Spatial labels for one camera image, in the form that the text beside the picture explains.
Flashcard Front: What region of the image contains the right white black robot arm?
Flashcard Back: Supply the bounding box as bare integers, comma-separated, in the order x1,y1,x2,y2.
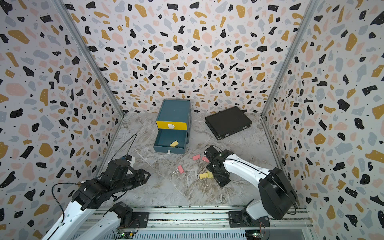
204,147,298,225

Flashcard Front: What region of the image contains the yellow top drawer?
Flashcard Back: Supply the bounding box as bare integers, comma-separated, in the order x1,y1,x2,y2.
156,121,188,131

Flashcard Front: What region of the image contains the pink binder clip right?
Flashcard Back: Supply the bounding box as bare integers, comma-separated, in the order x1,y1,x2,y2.
202,157,210,163

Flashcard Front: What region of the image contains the left aluminium corner post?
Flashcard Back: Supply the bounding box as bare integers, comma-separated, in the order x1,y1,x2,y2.
52,0,124,118

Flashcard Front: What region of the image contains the right aluminium corner post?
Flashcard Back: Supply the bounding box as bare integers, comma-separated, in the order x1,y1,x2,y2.
261,0,319,118

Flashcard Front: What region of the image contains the black flat case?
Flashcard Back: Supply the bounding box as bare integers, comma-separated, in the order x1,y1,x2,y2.
205,106,252,140

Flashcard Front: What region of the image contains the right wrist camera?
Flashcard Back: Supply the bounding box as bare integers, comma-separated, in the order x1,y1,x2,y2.
204,146,221,162

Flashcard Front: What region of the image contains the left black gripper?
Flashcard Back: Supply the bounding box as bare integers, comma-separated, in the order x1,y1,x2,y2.
112,167,153,195

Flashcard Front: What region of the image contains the pink binder clip left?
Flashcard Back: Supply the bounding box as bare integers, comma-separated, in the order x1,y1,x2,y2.
172,165,185,175

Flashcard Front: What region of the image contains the pink binder clip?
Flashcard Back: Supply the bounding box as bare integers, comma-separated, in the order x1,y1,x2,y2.
202,157,210,163
193,155,201,161
172,165,185,175

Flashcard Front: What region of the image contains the teal drawer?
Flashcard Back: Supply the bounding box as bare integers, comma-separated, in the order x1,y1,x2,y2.
153,129,189,155

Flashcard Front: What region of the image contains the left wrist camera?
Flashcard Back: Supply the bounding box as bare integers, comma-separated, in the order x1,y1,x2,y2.
121,155,136,166

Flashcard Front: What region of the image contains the aluminium corner post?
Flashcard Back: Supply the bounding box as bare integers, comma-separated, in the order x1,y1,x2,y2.
261,0,319,118
52,0,124,118

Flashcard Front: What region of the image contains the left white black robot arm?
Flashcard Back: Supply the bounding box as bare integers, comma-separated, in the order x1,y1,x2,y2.
43,159,151,240

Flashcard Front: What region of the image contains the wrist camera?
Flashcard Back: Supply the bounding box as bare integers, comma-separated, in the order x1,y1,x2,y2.
204,146,221,162
121,155,136,166

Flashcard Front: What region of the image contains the teal drawer cabinet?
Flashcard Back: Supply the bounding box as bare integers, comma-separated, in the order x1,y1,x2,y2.
156,99,192,137

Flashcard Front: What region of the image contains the pink binder clip top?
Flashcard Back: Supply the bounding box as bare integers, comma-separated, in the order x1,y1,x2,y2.
193,155,201,161

